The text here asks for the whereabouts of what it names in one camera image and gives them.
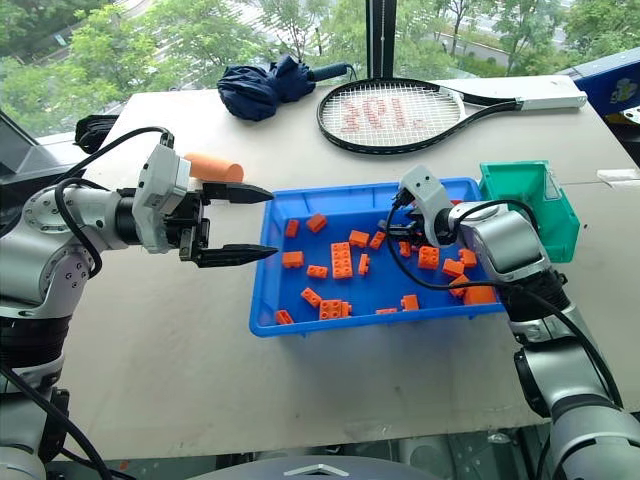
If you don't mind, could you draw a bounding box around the large plain orange block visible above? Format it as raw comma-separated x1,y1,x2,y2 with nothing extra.
463,285,498,307

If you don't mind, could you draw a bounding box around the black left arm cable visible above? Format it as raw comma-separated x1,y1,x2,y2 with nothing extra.
53,126,175,279

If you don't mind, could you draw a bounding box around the dark angled panel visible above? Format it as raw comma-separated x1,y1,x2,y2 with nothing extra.
0,110,84,187

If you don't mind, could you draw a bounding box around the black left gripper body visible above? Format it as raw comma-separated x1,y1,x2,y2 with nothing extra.
162,188,211,265

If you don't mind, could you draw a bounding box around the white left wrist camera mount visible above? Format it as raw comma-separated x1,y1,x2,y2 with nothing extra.
131,143,202,254

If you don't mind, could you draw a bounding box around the blue printed box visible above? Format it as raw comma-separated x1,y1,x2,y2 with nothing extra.
571,61,640,169

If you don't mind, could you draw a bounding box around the black bundled bag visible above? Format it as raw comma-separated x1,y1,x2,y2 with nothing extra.
74,114,122,155

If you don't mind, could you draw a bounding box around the dark window frame post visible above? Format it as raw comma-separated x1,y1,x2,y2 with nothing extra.
365,0,397,82

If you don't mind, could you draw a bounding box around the orange foam cylinder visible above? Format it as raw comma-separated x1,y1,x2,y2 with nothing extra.
183,151,245,184

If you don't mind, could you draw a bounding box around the long orange eight-stud brick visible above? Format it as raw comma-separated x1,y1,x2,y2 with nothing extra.
330,241,353,281

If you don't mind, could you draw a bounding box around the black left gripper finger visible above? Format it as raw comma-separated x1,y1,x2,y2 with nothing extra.
201,182,276,206
194,243,280,269

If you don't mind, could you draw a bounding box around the green plastic bin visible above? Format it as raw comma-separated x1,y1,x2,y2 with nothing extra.
477,159,582,265

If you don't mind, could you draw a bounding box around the blue plastic bin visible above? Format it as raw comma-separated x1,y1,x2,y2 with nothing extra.
248,177,509,339

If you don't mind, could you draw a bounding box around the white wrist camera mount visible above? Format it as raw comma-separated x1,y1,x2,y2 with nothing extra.
131,143,202,254
399,164,454,249

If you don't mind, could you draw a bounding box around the navy folded umbrella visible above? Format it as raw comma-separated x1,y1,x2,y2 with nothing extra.
216,54,357,123

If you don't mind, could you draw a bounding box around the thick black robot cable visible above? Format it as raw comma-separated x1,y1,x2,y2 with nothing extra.
0,365,115,480

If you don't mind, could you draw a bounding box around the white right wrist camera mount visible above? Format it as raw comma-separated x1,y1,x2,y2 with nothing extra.
399,164,454,249

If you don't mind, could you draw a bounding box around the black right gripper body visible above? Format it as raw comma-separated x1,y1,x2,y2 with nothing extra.
398,207,430,247

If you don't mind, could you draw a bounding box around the black and white tennis racket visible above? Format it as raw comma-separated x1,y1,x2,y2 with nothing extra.
316,77,589,156

